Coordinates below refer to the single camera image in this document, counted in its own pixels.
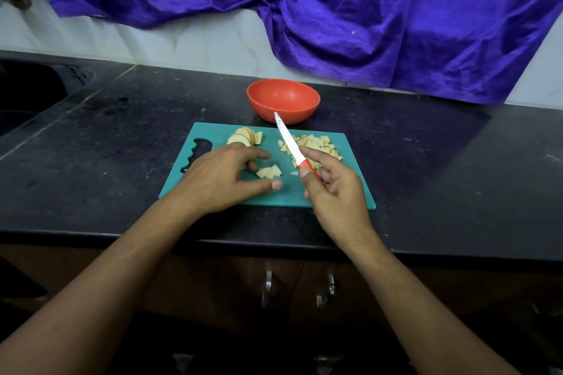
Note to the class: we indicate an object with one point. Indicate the person's left hand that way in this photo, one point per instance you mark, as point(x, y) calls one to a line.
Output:
point(215, 181)

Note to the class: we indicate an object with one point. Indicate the person's right hand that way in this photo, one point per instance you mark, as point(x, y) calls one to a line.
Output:
point(339, 203)

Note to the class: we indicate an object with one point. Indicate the teal plastic cutting board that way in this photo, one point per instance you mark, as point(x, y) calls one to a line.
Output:
point(180, 181)

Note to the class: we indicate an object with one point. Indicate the pile of diced apple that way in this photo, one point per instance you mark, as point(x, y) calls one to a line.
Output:
point(317, 146)

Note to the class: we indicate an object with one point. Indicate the orange bowl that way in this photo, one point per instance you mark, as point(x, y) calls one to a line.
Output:
point(283, 100)

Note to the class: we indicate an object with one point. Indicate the person's right forearm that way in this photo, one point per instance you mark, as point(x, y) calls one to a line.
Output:
point(431, 317)

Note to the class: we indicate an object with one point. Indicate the person's left forearm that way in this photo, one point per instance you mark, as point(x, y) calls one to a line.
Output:
point(88, 300)

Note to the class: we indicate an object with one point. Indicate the purple cloth curtain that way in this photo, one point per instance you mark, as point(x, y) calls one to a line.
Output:
point(396, 10)

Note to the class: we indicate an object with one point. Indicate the dark kitchen sink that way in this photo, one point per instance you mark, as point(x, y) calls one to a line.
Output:
point(31, 93)

